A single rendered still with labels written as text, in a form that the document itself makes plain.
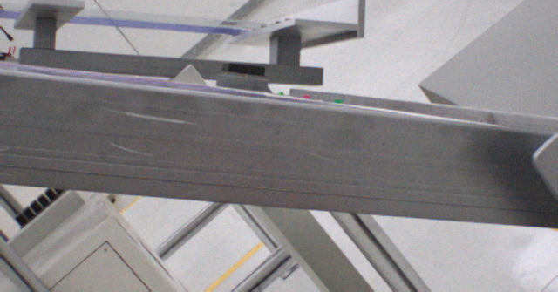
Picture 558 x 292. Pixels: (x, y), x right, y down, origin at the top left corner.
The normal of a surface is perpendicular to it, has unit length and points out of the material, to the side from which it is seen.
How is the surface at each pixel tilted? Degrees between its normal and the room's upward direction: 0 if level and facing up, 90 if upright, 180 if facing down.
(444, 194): 90
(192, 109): 90
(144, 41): 90
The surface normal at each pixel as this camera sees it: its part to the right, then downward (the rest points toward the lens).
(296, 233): 0.35, 0.01
